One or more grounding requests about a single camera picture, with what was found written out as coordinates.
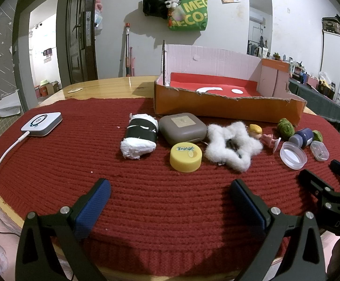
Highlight blonde doll figurine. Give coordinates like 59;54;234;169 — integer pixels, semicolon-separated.
248;124;282;154

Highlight white fluffy star hair clip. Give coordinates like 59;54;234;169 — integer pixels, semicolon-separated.
204;121;263;172

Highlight small clear plastic case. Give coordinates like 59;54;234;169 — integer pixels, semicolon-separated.
310;140;330;162

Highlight white wardrobe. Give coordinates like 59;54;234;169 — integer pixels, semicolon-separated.
321;15;340;94

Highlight wall mirror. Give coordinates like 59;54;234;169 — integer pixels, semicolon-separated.
248;0;273;59

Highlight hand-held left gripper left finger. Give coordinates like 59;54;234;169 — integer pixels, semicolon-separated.
15;178;112;281

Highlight black and white cloth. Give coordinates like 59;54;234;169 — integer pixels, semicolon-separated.
120;113;159;160

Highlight white cable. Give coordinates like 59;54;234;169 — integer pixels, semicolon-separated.
0;131;30;211

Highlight green tote bag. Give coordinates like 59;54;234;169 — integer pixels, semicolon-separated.
168;0;208;32

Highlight dark cloth covered table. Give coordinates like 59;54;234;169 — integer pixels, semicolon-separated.
288;78;340;129

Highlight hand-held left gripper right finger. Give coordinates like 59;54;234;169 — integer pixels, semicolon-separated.
229;179;326;281

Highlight yellow round tin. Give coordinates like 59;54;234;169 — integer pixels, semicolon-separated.
170;142;203;172

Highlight red knitted mat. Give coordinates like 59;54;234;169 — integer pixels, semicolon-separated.
0;96;340;277

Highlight grey square case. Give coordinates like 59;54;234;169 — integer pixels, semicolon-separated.
158;113;208;146

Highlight dark door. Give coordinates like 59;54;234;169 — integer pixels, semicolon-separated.
56;0;100;86

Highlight dark blue bottle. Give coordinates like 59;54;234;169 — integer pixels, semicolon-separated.
288;127;314;149

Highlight pink sticks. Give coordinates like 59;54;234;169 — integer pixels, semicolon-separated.
130;47;137;77

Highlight orange cardboard box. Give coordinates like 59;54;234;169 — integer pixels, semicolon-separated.
153;43;307;126

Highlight hallway cardboard boxes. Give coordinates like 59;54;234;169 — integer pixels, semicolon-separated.
35;80;61;97

